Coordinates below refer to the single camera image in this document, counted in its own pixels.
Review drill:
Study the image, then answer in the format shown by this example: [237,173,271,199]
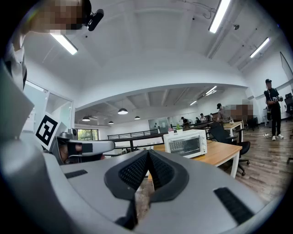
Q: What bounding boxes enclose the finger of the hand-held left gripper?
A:
[79,140,116,157]

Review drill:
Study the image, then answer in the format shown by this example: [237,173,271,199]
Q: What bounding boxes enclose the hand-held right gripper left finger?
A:
[104,149,151,230]

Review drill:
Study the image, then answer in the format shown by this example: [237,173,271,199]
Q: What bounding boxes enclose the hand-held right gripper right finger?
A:
[148,149,190,203]

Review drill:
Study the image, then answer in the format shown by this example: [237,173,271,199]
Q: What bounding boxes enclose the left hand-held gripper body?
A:
[35,112,80,165]

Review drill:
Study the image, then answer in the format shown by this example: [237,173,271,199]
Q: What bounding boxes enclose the white toaster oven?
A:
[163,129,208,159]

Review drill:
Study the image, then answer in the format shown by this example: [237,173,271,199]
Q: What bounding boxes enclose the glass window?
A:
[77,129,99,141]

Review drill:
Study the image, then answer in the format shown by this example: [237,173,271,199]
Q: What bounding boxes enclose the glass office partition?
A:
[22,80,74,134]

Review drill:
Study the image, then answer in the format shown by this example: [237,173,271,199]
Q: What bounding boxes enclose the thin black metal railing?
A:
[107,129,159,140]

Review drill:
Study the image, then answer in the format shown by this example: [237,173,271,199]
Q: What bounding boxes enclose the black office chair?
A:
[209,121,251,176]
[247,116,260,132]

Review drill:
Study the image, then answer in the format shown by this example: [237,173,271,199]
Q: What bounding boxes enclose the navy top white collar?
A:
[3,34,28,92]

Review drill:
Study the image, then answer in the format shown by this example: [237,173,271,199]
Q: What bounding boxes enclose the wooden table white legs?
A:
[223,121,244,144]

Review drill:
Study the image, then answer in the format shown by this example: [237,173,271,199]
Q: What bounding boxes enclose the person's head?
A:
[22,0,92,37]

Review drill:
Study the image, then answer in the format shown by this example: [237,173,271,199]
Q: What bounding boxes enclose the black head-mounted camera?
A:
[86,8,105,32]

